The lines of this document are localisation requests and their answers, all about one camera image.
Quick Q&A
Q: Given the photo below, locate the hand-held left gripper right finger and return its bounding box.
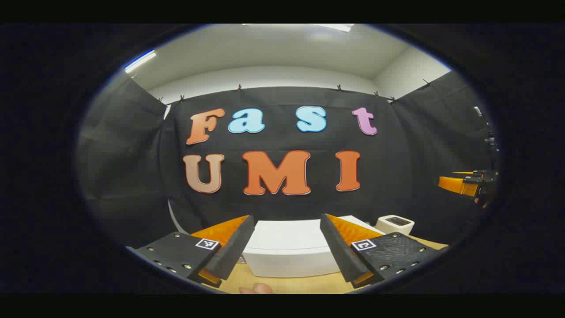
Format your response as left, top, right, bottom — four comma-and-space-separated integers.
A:
320, 214, 442, 289

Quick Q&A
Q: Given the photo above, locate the white microwave oven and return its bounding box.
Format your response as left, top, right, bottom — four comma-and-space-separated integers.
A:
241, 215, 384, 279

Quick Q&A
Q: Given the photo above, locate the ceiling light strip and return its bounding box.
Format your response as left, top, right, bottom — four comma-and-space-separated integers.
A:
124, 50, 157, 73

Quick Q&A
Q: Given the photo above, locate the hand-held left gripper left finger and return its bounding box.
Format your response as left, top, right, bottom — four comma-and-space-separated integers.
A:
126, 215, 256, 288

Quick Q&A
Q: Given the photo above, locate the white power cable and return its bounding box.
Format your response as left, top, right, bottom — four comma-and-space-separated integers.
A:
168, 198, 189, 235

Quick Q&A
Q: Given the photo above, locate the white toaster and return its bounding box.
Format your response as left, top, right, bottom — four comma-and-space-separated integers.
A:
375, 215, 415, 236

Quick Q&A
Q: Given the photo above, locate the black backdrop cloth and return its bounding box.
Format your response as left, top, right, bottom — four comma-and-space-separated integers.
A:
76, 71, 499, 248

